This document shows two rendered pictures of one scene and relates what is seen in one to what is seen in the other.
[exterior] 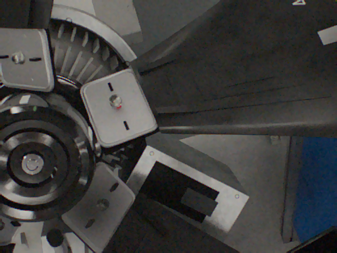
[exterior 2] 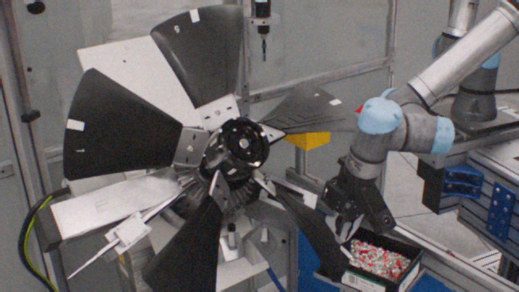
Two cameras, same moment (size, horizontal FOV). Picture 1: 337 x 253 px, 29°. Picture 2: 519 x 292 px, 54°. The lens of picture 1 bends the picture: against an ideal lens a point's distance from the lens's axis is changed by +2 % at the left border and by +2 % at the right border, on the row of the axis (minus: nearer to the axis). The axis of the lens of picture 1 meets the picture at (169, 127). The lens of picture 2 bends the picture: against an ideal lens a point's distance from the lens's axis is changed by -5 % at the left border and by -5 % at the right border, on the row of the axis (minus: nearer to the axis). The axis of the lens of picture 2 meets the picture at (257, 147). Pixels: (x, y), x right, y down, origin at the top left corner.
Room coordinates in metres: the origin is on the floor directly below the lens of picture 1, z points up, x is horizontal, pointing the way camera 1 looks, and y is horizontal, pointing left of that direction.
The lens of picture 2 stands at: (-0.53, 0.63, 1.68)
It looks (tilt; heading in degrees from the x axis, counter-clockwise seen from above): 25 degrees down; 329
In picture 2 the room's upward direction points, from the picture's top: 2 degrees counter-clockwise
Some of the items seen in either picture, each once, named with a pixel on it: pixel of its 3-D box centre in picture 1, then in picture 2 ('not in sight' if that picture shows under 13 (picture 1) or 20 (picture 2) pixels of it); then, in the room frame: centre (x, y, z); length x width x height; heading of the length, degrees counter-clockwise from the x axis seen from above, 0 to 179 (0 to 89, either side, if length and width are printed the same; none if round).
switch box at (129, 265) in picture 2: not in sight; (138, 267); (0.72, 0.30, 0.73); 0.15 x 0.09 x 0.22; 5
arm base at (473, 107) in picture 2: not in sight; (475, 99); (0.47, -0.80, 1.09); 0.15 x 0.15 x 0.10
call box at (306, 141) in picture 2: not in sight; (301, 127); (0.73, -0.29, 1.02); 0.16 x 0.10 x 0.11; 5
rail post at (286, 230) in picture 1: (296, 165); (293, 281); (0.77, -0.28, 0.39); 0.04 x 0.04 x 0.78; 5
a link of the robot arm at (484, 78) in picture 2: not in sight; (478, 64); (0.47, -0.81, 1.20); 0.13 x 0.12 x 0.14; 165
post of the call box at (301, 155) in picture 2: not in sight; (301, 156); (0.73, -0.29, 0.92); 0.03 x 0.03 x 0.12; 5
